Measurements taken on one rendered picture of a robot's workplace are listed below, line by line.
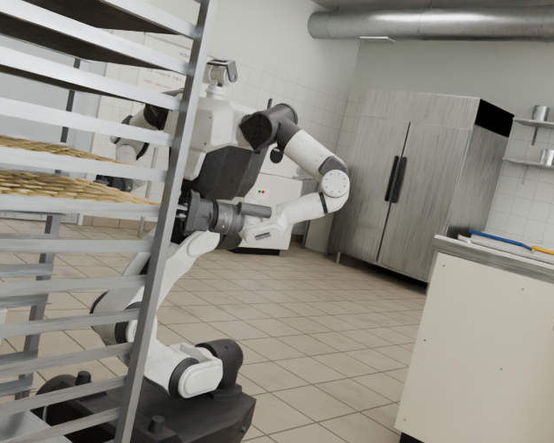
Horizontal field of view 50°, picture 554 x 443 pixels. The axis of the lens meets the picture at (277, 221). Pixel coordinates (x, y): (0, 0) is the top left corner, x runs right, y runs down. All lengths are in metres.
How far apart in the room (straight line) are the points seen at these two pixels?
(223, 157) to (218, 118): 0.12
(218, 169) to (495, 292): 1.16
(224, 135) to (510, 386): 1.40
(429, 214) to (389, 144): 0.94
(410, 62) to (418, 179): 2.01
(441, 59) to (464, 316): 5.50
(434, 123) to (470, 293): 4.15
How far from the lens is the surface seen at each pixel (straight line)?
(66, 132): 1.83
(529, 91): 7.02
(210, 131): 1.77
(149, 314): 1.55
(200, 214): 1.61
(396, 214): 6.44
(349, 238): 6.77
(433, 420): 2.54
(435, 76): 7.60
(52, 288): 1.38
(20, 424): 1.97
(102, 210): 1.40
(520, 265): 2.36
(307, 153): 1.69
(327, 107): 8.01
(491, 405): 2.45
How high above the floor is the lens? 1.07
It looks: 6 degrees down
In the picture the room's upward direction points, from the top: 12 degrees clockwise
